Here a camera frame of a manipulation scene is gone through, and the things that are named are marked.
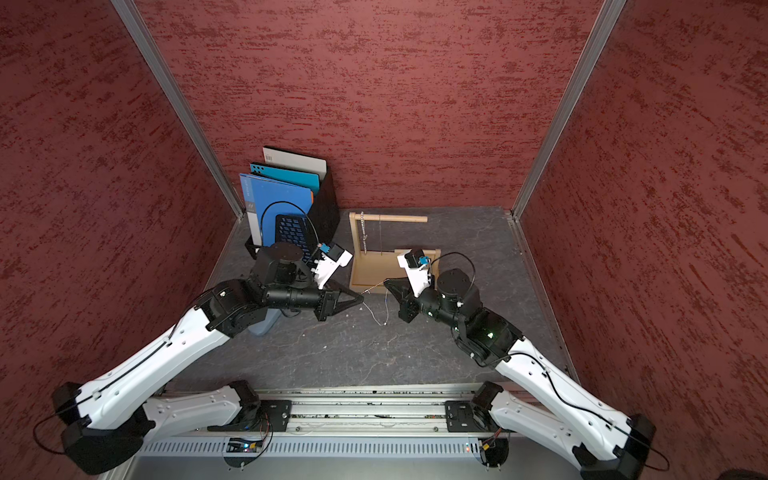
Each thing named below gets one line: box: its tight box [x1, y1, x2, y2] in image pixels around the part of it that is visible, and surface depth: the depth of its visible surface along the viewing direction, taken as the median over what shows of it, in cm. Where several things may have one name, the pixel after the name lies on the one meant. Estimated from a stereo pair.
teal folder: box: [250, 163, 320, 195], surface depth 94 cm
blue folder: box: [240, 173, 314, 246], surface depth 90 cm
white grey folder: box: [263, 147, 327, 179], surface depth 100 cm
